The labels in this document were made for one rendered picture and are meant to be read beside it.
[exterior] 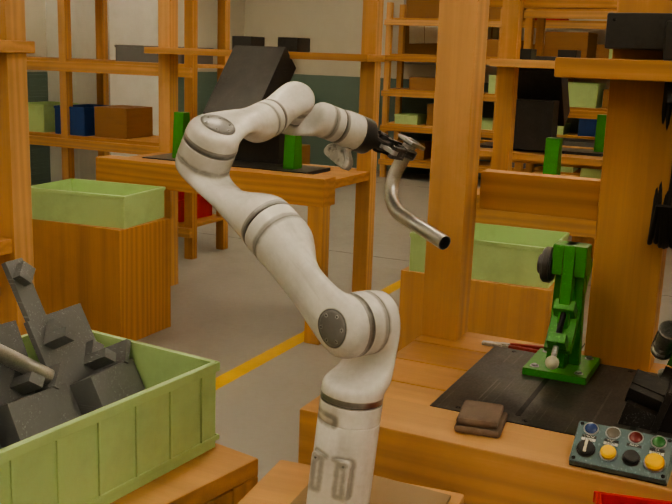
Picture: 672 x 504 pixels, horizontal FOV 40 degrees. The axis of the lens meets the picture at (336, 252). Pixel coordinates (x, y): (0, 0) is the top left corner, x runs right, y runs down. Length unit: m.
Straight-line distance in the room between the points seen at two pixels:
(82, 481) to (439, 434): 0.59
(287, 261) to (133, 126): 6.04
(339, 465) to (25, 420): 0.60
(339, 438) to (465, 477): 0.34
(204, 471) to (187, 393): 0.14
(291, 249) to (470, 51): 0.90
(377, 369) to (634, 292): 0.87
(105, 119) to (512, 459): 6.11
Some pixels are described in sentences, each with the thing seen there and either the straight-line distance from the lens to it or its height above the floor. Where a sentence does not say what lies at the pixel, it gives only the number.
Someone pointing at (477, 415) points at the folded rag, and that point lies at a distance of 1.63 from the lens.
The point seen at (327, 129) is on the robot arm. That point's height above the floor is 1.38.
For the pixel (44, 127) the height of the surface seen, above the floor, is 0.89.
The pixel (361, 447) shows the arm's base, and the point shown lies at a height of 0.98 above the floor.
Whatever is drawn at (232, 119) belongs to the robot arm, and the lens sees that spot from 1.56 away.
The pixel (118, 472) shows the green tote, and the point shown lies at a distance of 1.61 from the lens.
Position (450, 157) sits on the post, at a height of 1.31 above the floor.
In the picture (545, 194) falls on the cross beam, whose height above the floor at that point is 1.23.
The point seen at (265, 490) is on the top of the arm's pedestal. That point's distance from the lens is 1.51.
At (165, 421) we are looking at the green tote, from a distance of 1.67.
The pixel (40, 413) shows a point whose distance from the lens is 1.71.
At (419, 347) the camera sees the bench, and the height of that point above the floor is 0.88.
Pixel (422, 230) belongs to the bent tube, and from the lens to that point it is 1.89.
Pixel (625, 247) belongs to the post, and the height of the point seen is 1.15.
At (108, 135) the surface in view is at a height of 0.86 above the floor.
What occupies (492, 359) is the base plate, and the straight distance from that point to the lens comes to 2.02.
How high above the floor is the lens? 1.53
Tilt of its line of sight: 12 degrees down
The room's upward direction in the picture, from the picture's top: 2 degrees clockwise
